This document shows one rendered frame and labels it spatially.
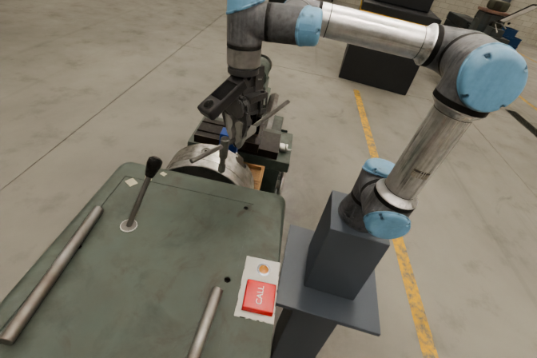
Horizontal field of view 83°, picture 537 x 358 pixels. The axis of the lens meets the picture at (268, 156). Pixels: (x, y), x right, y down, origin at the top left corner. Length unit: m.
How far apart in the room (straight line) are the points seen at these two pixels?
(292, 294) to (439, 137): 0.81
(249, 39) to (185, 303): 0.53
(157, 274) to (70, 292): 0.15
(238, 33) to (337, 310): 1.04
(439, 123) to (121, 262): 0.72
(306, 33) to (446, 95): 0.31
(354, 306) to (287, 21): 1.06
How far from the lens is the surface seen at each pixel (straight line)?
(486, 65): 0.69
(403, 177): 0.82
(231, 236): 0.74
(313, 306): 1.28
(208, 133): 1.57
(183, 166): 0.96
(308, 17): 0.64
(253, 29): 0.65
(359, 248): 1.11
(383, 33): 0.78
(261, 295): 0.65
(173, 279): 0.67
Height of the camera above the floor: 1.83
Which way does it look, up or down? 36 degrees down
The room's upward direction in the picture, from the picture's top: 13 degrees clockwise
